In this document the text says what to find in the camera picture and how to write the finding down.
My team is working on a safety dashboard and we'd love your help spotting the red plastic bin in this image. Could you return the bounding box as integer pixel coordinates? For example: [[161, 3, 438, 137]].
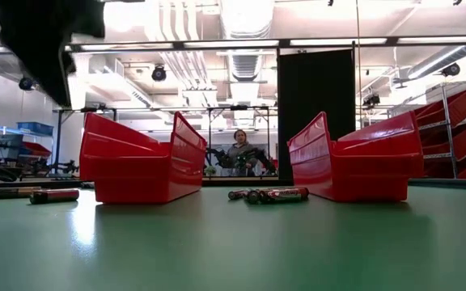
[[78, 111, 208, 205], [287, 109, 425, 203]]

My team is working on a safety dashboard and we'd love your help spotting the person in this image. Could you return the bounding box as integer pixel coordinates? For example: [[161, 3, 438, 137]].
[[225, 129, 261, 178]]

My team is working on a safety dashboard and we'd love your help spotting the black cabinet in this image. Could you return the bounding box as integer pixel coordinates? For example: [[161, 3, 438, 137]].
[[277, 48, 357, 183]]

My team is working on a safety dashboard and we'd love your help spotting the black ceiling spotlight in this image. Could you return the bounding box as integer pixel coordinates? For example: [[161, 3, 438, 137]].
[[362, 93, 382, 108], [441, 62, 462, 78], [150, 64, 168, 83], [18, 76, 36, 92]]

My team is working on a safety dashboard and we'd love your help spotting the green table mat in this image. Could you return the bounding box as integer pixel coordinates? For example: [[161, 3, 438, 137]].
[[0, 183, 466, 291]]

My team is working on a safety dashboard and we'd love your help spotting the black overhead beam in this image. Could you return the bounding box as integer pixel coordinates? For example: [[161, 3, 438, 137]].
[[65, 36, 466, 54]]

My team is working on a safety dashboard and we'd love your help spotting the red background bin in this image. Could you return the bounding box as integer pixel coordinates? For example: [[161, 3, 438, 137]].
[[21, 141, 53, 158]]

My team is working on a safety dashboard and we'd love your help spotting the blue plastic crate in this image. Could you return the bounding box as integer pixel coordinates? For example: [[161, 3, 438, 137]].
[[16, 121, 55, 137]]

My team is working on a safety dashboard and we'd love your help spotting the grey equipment box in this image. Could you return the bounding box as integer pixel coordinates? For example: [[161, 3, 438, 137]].
[[0, 134, 26, 162]]

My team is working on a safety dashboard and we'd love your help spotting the silver ventilation duct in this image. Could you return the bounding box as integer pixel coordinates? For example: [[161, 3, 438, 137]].
[[218, 0, 277, 82]]

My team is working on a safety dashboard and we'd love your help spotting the black background workstation frame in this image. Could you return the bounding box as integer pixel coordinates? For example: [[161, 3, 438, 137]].
[[53, 105, 279, 179]]

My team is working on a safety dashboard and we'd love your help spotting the chrome wire shelf rack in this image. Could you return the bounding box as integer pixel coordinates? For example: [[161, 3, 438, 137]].
[[390, 78, 466, 181]]

